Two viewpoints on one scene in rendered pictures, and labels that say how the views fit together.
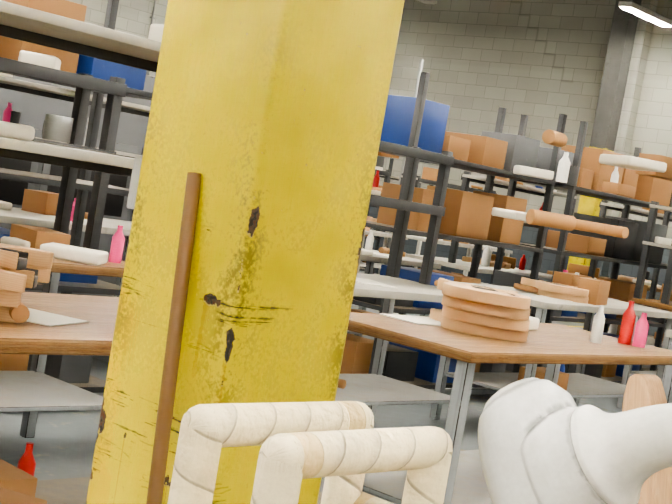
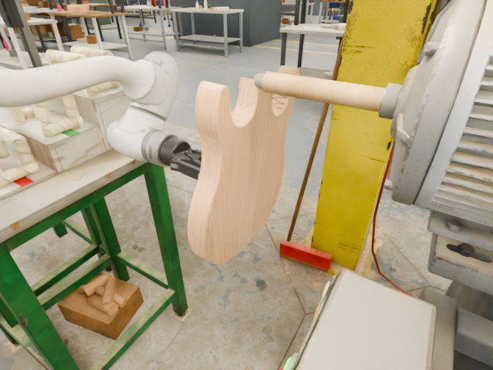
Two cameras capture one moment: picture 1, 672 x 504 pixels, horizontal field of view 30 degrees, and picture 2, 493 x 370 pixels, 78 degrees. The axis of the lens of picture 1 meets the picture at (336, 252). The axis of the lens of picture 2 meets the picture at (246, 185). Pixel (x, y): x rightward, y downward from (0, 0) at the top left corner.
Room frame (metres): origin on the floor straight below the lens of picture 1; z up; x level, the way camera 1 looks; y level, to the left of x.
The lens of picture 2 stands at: (1.28, -1.10, 1.38)
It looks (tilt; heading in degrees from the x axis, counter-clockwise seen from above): 33 degrees down; 81
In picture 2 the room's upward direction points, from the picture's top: straight up
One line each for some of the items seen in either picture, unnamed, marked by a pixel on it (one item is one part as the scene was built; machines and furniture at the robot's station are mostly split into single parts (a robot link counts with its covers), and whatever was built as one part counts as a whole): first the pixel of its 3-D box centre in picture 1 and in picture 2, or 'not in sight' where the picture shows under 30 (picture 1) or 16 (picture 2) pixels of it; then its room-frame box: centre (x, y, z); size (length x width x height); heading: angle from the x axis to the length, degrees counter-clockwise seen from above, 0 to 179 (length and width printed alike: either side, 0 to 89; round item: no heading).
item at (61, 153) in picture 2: not in sight; (53, 138); (0.83, -0.13, 0.98); 0.27 x 0.16 x 0.09; 139
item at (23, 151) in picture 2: not in sight; (26, 156); (0.81, -0.28, 0.99); 0.03 x 0.03 x 0.09
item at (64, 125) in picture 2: not in sight; (64, 125); (0.90, -0.20, 1.04); 0.11 x 0.03 x 0.03; 49
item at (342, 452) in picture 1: (362, 451); (67, 57); (0.91, -0.04, 1.20); 0.20 x 0.03 x 0.03; 138
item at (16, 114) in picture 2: not in sight; (13, 109); (0.74, -0.11, 1.07); 0.03 x 0.03 x 0.09
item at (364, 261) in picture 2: not in sight; (338, 247); (2.07, 0.15, 0.02); 0.40 x 0.40 x 0.02; 49
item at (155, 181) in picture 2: not in sight; (169, 249); (1.11, -0.14, 0.45); 0.05 x 0.05 x 0.90; 49
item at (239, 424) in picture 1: (283, 423); (91, 53); (0.96, 0.02, 1.20); 0.20 x 0.03 x 0.03; 138
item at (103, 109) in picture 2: not in sight; (93, 111); (0.93, -0.02, 1.02); 0.27 x 0.15 x 0.17; 139
